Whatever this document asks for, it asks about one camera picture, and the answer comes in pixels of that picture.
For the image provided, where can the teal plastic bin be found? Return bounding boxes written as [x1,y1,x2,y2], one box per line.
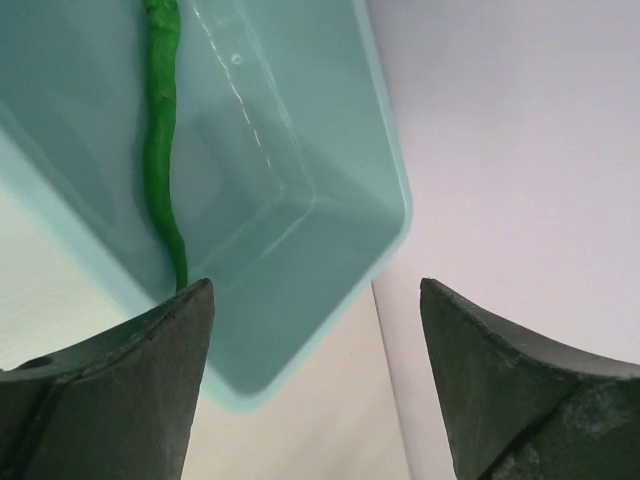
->
[1,1,411,411]

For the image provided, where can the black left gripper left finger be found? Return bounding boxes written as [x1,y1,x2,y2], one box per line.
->
[1,279,215,479]

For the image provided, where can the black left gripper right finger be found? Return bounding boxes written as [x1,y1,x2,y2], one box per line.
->
[420,278,639,479]

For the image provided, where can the green fake chili pepper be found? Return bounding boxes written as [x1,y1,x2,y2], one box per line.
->
[143,1,188,291]

